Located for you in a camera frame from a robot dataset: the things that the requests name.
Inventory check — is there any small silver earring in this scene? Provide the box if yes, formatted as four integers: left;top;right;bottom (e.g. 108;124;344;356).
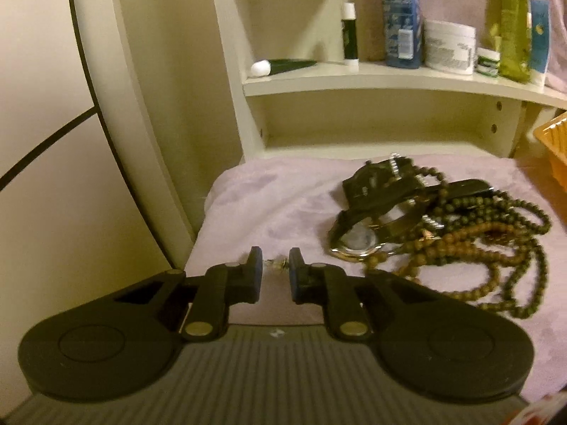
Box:
263;259;289;272

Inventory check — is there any silver face wristwatch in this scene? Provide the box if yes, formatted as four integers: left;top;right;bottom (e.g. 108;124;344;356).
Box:
328;208;445;262

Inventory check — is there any black digital wristwatch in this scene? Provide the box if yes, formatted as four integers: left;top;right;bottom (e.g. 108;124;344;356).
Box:
342;157;494;211

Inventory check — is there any white pearl necklace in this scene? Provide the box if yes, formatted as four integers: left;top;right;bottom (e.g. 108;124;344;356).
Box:
387;153;446;231

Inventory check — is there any brown wooden bead necklace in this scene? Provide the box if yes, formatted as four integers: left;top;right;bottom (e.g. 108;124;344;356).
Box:
365;221;533;301

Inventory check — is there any dark green bead necklace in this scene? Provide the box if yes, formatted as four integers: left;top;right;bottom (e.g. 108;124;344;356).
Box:
367;163;553;320

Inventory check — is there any orange ribbed plastic tray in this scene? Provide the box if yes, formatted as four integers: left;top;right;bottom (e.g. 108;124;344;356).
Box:
533;112;567;188

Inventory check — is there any lilac fleece bed cover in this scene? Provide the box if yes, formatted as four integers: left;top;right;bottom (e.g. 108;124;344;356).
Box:
185;154;566;401

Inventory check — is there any dark green tube white cap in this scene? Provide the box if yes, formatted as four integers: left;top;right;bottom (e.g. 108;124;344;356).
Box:
249;58;317;78

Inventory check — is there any cream wooden shelf unit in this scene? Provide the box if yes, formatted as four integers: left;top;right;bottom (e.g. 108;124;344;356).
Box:
213;0;566;161

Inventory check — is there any white cream jar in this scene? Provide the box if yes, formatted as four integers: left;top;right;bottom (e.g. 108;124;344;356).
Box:
424;19;477;75

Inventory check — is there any small green-label jar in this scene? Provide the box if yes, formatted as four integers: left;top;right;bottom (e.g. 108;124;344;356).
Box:
475;47;501;78

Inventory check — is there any black white lip balm stick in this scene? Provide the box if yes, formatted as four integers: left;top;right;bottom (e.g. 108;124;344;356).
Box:
341;2;359;72

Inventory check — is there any green olive spray bottle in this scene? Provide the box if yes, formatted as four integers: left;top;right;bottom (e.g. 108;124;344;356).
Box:
499;0;532;84

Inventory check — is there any blue spray bottle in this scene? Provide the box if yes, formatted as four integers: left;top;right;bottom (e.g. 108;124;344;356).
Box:
382;0;422;69

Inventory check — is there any blue white tube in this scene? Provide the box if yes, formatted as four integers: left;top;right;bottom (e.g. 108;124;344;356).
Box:
529;0;551;87

